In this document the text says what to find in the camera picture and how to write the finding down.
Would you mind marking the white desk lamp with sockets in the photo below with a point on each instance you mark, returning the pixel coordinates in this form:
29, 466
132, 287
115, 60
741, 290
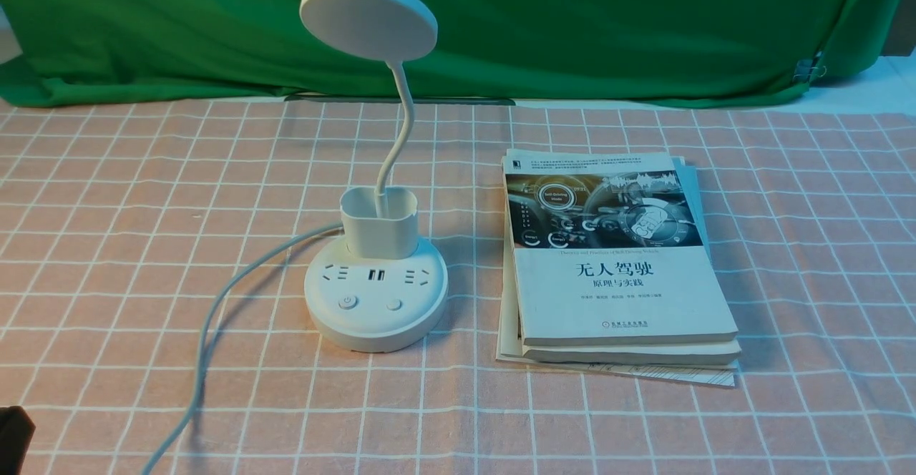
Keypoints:
381, 286

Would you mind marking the metal binder clip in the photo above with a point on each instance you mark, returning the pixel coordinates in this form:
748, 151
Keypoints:
809, 70

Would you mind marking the pink checkered tablecloth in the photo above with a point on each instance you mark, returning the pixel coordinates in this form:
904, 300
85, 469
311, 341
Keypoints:
119, 225

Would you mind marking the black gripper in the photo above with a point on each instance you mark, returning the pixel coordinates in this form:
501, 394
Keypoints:
17, 430

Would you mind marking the top book with car cover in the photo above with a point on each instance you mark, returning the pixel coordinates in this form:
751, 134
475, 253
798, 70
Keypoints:
615, 275

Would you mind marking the bottom thin booklet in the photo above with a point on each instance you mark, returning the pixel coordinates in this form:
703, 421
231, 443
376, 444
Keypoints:
687, 375

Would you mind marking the green backdrop cloth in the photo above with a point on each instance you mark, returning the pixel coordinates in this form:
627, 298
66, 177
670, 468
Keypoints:
697, 54

